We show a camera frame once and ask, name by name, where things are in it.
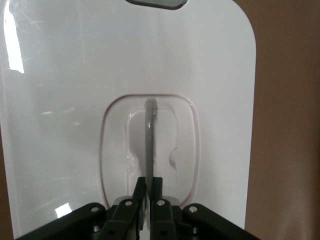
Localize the white plastic box lid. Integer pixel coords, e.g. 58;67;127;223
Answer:
0;0;258;240

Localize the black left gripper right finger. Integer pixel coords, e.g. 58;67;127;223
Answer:
149;176;262;240

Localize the grey translucent lid handle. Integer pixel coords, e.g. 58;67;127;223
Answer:
143;97;159;182

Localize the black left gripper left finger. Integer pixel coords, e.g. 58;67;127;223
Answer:
14;176;148;240

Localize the grey lid latch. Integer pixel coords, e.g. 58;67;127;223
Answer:
124;0;188;10

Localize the brown table cover mat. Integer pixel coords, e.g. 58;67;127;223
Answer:
0;0;320;240

